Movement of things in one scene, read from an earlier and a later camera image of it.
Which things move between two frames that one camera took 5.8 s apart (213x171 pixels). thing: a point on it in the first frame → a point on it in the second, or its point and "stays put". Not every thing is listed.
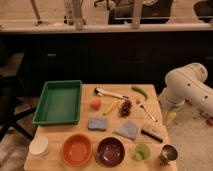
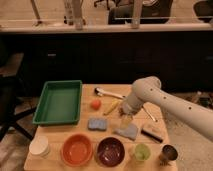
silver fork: x=147 y=113 stays put
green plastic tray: x=60 y=103 stays put
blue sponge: x=94 y=124 stays put
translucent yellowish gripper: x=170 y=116 → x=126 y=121
